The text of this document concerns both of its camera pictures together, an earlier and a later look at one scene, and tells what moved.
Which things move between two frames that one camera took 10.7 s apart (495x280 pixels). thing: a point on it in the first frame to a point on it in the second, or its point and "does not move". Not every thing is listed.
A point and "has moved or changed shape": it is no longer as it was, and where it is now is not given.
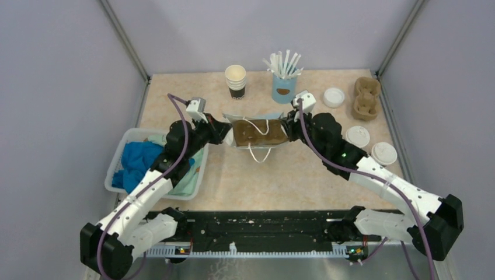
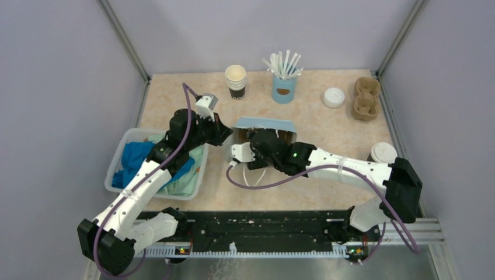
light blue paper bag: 258,133 has moved or changed shape
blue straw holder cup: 283,91 does not move
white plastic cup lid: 384,153 does not move
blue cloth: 138,157 does not move
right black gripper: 292,121 to 258,163
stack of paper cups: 235,75 does not move
